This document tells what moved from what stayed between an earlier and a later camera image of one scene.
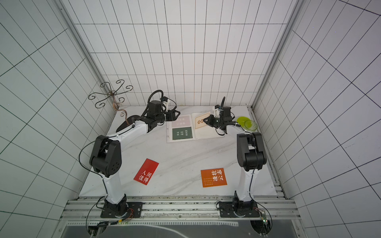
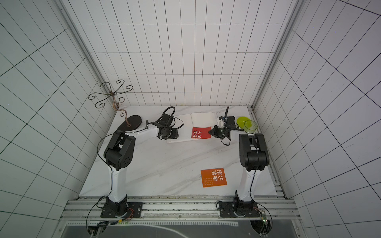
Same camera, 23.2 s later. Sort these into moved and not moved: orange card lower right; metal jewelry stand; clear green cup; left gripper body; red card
Moved: red card; left gripper body
Not moved: clear green cup; metal jewelry stand; orange card lower right
